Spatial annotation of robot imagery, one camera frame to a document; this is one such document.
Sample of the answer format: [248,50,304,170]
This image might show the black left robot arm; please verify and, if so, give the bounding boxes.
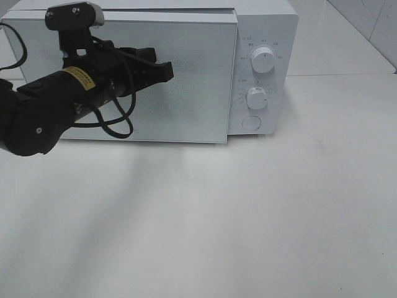
[1,1,174,156]

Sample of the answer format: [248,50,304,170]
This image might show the white microwave oven body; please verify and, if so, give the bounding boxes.
[2,1,298,140]

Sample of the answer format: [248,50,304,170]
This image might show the white timer knob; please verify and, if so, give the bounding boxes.
[246,87,269,110]

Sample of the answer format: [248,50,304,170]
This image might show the round white door button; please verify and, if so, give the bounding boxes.
[242,115,261,131]

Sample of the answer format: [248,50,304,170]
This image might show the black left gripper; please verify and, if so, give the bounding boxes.
[45,1,174,109]

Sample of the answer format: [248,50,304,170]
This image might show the upper white power knob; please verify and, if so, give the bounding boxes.
[250,46,276,73]

